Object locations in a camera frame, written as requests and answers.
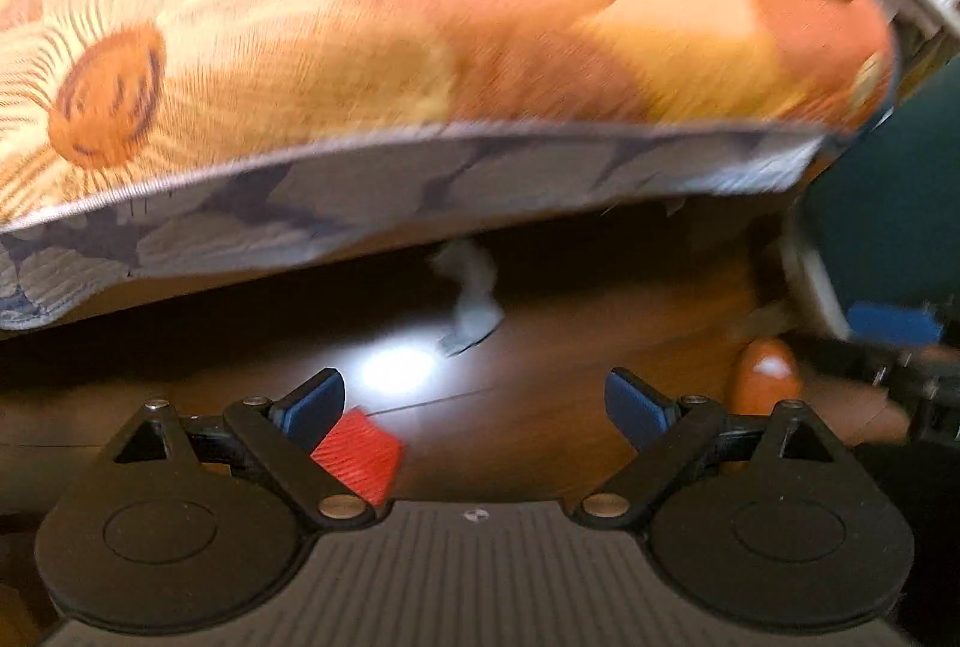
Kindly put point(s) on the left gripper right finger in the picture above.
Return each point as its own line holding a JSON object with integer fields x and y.
{"x": 641, "y": 413}

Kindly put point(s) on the white sock under bed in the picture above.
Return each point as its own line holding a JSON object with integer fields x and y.
{"x": 475, "y": 315}

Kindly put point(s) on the orange floral bed quilt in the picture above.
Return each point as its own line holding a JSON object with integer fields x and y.
{"x": 161, "y": 139}

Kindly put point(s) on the dark teal trash bin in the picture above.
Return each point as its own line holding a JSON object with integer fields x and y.
{"x": 881, "y": 223}

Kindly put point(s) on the orange right slipper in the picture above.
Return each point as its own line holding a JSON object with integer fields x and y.
{"x": 766, "y": 373}

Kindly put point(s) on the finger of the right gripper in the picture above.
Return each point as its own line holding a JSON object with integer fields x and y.
{"x": 892, "y": 325}

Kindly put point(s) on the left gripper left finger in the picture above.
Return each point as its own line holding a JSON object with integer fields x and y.
{"x": 307, "y": 414}

